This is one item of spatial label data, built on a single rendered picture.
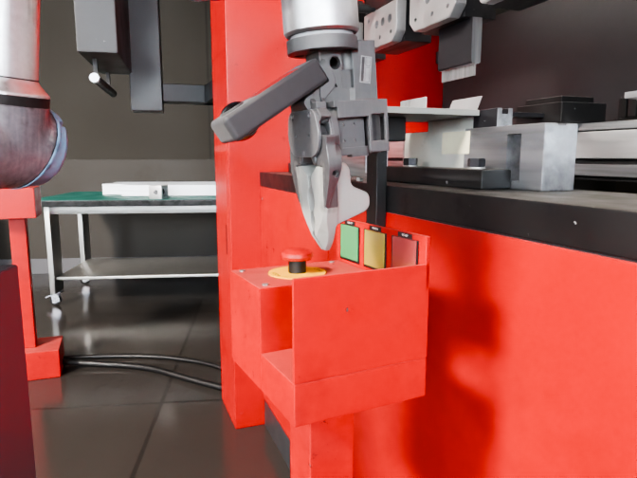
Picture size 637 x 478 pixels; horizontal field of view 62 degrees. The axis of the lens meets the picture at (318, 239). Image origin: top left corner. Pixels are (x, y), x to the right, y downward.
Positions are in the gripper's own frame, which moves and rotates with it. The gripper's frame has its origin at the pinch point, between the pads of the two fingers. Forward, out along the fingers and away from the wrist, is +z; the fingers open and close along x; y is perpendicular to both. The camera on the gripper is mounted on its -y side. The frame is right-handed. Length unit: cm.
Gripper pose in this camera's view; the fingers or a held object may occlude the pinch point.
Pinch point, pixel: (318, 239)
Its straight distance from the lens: 55.9
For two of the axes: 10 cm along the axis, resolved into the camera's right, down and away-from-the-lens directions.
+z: 0.8, 9.8, 1.9
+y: 8.9, -1.5, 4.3
